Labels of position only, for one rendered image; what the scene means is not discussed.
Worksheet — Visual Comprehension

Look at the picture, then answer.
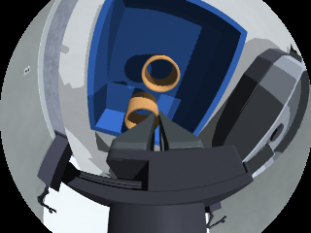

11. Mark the blue open crate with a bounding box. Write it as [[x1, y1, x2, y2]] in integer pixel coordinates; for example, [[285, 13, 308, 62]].
[[87, 0, 248, 137]]

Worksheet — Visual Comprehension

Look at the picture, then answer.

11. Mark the bronze bushing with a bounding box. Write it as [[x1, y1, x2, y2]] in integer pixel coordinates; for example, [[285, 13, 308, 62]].
[[142, 53, 180, 92], [124, 92, 159, 129]]

